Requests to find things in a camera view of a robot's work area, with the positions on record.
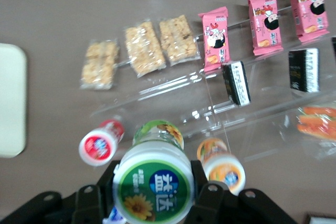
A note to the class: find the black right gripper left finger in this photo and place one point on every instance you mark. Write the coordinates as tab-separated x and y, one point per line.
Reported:
89	203

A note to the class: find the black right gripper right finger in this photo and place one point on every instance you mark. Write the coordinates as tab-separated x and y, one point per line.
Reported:
210	200

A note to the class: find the green gum bottle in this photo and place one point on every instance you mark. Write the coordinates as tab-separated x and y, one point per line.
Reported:
155	182

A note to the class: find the orange gum bottle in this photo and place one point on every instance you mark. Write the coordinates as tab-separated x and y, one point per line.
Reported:
223	169

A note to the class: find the red gum bottle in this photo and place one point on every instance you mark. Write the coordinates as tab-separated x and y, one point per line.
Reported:
99	145

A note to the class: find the white plastic tray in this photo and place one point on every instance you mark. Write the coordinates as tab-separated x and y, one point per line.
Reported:
11	100

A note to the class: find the clear acrylic display shelf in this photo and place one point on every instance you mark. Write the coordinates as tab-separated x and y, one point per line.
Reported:
204	108

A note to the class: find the dark box with white label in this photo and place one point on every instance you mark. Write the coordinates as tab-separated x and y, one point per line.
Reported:
321	219

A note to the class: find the black tissue pack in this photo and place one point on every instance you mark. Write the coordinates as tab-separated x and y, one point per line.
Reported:
235	82
304	70
334	48

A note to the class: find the clear wrapped rice crisp bar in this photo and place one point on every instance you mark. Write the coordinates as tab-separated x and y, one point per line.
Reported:
144	48
99	64
178	39

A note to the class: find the pink snack packet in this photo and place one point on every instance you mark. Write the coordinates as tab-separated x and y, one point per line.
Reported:
309	9
265	22
216	37

